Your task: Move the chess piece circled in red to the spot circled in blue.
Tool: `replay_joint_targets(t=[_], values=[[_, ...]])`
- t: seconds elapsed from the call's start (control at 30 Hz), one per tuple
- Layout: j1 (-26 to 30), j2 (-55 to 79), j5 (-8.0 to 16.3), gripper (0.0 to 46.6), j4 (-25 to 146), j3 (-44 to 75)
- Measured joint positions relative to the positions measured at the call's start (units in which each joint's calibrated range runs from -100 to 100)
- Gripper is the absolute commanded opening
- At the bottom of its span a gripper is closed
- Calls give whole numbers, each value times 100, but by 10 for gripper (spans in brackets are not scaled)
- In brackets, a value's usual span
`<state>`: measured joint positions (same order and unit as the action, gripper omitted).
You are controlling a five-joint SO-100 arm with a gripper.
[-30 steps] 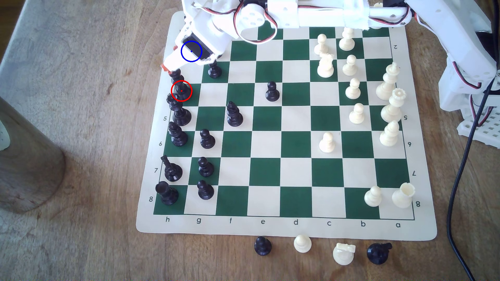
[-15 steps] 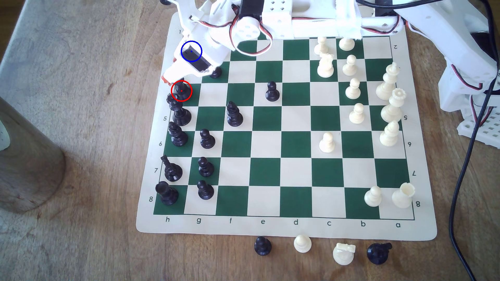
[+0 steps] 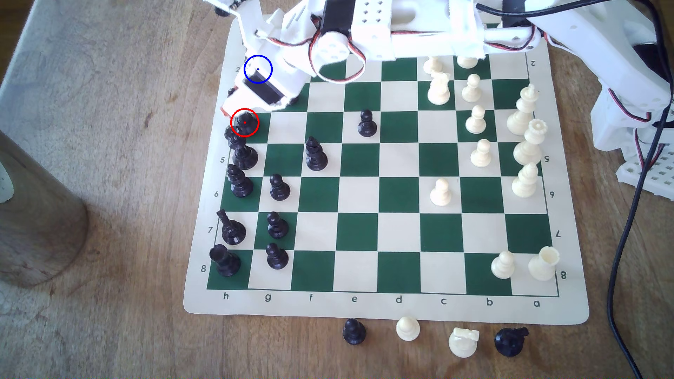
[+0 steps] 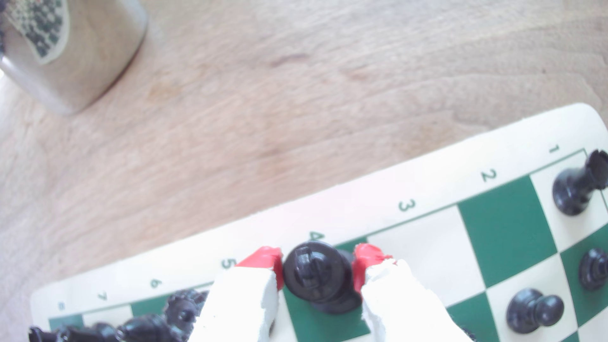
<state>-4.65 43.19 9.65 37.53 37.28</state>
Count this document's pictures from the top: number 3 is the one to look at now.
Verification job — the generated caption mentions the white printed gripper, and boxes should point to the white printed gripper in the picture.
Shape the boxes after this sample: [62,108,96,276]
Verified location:
[220,9,318,114]

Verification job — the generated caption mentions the black pawn circled red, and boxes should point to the black pawn circled red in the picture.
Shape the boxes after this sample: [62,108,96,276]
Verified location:
[234,113,258,135]

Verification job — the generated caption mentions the black queen chess piece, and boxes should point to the black queen chess piece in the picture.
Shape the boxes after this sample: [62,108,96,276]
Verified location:
[224,126,259,170]

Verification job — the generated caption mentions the black bishop chess piece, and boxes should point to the black bishop chess piece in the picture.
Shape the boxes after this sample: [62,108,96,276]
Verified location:
[305,136,329,172]
[226,164,255,199]

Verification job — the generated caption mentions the black pawn chess piece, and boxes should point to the black pawn chess piece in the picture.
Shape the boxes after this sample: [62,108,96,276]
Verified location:
[342,318,367,346]
[266,212,289,240]
[265,242,289,271]
[358,110,378,138]
[269,174,291,202]

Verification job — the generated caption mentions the black knight chess piece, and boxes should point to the black knight chess piece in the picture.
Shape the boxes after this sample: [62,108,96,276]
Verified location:
[494,327,529,358]
[217,209,247,246]

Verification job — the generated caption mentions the black rook chess piece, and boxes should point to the black rook chess piece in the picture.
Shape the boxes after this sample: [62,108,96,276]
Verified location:
[209,245,241,278]

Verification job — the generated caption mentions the green and cream chess mat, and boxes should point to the green and cream chess mat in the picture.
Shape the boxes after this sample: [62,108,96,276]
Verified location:
[183,13,590,325]

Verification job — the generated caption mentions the white knight chess piece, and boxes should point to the white knight chess piece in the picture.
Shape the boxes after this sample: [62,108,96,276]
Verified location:
[427,72,452,105]
[449,327,480,359]

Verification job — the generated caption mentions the white king chess piece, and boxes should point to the white king chess piece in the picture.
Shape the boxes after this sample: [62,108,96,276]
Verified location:
[507,84,540,137]

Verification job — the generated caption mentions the white queen chess piece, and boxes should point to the white queen chess piece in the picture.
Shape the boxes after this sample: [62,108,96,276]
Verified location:
[513,118,549,166]

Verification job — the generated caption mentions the white bishop chess piece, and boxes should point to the white bishop chess piece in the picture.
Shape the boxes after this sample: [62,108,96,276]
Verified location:
[512,162,540,199]

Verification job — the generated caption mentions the white rook chess piece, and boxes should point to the white rook chess piece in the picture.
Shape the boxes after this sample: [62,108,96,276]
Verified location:
[528,246,560,281]

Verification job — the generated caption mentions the stainless steel cup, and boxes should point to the stainless steel cup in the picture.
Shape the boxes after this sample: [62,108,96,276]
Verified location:
[0,129,89,288]

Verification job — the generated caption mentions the white plastic bracket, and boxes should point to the white plastic bracket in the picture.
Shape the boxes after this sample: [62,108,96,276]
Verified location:
[203,0,249,49]

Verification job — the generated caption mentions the red white black servo wires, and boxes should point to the red white black servo wires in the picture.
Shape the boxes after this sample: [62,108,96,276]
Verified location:
[257,29,368,84]

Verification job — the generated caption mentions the black camera cable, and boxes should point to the black camera cable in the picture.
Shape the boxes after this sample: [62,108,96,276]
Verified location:
[475,0,640,19]

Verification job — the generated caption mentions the thick black cable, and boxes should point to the thick black cable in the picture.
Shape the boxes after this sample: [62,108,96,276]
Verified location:
[607,87,674,379]

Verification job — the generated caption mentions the white perforated base plate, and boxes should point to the white perforated base plate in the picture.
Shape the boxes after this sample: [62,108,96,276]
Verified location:
[616,141,674,201]

